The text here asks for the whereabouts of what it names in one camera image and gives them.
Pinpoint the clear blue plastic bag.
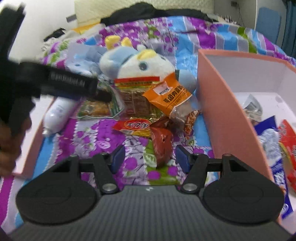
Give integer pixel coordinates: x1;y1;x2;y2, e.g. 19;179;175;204
65;43;107;77

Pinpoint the cream quilted headboard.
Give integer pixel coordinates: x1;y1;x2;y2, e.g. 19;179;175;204
74;0;214;26

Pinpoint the red oval-logo snack packet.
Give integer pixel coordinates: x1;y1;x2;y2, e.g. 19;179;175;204
113;118;151;138

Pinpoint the white blue plush toy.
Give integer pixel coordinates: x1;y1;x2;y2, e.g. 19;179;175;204
99;35;197;93

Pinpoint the dark red snack packet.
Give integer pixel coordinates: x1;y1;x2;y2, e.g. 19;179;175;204
149;116;173;168

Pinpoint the blue curtain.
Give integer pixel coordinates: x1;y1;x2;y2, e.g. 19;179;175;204
282;0;296;58

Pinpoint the person's left hand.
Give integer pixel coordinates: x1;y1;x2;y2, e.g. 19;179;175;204
1;117;32;177

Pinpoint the orange snack packet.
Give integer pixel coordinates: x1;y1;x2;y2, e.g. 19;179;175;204
142;73;202;137

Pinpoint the grey silver snack packet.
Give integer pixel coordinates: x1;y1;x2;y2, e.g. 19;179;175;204
235;92;263;126

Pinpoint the yellow pillow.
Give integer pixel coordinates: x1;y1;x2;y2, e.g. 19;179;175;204
72;22;100;35

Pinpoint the green white snack bag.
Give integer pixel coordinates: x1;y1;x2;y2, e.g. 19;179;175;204
75;82;125;119

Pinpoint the colourful striped floral bedspread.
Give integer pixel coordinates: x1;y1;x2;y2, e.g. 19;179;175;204
1;16;295;232

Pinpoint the blue purple snack bag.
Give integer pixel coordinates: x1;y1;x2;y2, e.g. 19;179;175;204
254;116;293;219

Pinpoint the black clothing pile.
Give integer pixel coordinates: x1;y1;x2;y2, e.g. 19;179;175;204
100;2;216;26

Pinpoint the pink cardboard box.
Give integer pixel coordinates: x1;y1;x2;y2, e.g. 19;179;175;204
196;49;296;227

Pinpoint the pink box lid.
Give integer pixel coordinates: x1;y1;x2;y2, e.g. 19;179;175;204
12;96;55;178

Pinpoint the white spray bottle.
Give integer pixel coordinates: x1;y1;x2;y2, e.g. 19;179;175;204
42;97;80;137

